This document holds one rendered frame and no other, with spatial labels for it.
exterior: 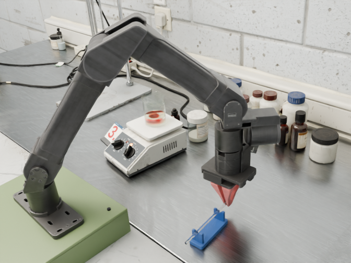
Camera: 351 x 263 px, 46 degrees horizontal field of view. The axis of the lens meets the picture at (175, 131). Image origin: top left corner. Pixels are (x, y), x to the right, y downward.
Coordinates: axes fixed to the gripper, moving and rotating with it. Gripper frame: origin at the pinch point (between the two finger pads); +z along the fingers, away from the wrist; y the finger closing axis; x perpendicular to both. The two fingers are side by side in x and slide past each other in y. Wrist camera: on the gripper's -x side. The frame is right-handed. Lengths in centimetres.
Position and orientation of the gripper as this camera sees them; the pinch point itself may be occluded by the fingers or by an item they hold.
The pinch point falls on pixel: (227, 201)
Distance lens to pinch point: 95.4
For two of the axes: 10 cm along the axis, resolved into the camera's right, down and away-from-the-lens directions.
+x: -6.2, 4.2, -6.6
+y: -7.8, -2.7, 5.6
